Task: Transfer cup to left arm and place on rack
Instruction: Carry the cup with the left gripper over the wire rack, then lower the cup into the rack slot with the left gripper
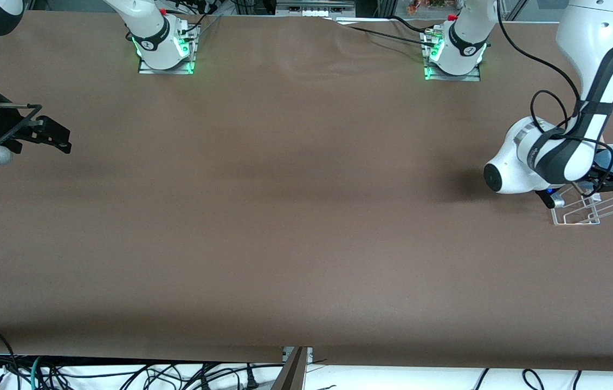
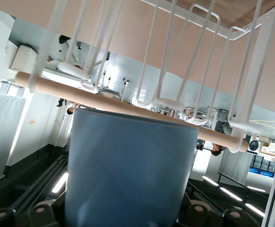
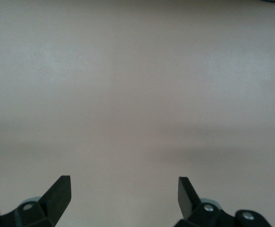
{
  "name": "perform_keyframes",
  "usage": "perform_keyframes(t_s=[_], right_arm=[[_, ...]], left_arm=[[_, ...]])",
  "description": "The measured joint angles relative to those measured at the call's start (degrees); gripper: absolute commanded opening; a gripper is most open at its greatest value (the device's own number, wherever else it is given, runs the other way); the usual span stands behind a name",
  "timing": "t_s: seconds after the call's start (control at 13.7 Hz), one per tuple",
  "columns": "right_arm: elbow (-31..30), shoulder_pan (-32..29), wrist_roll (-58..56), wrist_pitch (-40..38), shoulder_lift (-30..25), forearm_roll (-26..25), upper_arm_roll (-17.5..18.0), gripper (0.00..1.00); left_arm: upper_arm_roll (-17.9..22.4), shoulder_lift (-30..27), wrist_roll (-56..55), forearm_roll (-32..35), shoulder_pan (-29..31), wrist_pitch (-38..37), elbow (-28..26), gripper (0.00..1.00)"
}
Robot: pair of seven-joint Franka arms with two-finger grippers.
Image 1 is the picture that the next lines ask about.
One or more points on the brown beam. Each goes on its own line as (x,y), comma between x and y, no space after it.
(292,374)

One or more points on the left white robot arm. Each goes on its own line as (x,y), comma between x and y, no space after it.
(599,32)

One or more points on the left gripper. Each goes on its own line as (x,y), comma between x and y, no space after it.
(605,176)

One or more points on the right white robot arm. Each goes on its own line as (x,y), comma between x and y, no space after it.
(146,24)

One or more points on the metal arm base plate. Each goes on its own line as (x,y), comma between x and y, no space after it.
(455,77)
(168,70)

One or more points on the brown table cloth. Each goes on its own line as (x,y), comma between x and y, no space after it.
(306,244)

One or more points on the small metal bracket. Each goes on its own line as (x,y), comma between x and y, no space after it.
(310,355)

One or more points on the grey power strip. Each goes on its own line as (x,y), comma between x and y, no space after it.
(314,6)

